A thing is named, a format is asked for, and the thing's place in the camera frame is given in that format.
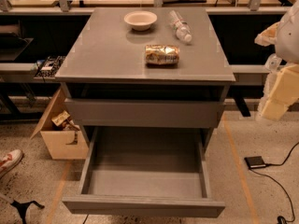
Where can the closed grey top drawer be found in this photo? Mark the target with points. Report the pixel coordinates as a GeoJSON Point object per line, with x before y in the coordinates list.
{"type": "Point", "coordinates": [136, 113]}

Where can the white paper bowl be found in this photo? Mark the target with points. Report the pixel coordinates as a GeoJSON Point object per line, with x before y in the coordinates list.
{"type": "Point", "coordinates": [140, 20]}

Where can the white and red sneaker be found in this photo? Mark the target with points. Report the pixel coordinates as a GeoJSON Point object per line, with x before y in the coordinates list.
{"type": "Point", "coordinates": [9, 161]}

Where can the cardboard box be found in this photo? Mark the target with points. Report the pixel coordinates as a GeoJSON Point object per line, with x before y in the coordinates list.
{"type": "Point", "coordinates": [62, 143]}

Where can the crumpled items in box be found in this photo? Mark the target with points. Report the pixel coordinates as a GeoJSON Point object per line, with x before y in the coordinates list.
{"type": "Point", "coordinates": [63, 121]}

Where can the clear plastic water bottle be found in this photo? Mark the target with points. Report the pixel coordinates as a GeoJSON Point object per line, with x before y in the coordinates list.
{"type": "Point", "coordinates": [180, 27]}

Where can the black chair base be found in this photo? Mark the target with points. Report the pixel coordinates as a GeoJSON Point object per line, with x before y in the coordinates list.
{"type": "Point", "coordinates": [21, 207]}

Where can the black foot pedal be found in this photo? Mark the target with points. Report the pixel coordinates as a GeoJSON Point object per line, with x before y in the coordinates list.
{"type": "Point", "coordinates": [255, 162]}

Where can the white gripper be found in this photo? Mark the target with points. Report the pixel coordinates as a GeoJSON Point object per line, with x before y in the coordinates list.
{"type": "Point", "coordinates": [288, 40]}

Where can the grey drawer cabinet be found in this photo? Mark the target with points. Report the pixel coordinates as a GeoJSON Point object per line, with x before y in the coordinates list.
{"type": "Point", "coordinates": [107, 62]}

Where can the open grey middle drawer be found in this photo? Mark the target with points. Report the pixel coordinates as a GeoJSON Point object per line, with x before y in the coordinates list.
{"type": "Point", "coordinates": [132, 171]}

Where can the black patterned device on shelf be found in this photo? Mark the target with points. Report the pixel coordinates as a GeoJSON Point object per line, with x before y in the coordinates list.
{"type": "Point", "coordinates": [49, 66]}

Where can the long grey workbench shelf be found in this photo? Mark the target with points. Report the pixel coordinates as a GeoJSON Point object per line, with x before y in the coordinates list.
{"type": "Point", "coordinates": [245, 74]}

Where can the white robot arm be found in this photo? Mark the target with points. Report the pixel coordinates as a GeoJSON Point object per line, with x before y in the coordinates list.
{"type": "Point", "coordinates": [287, 40]}

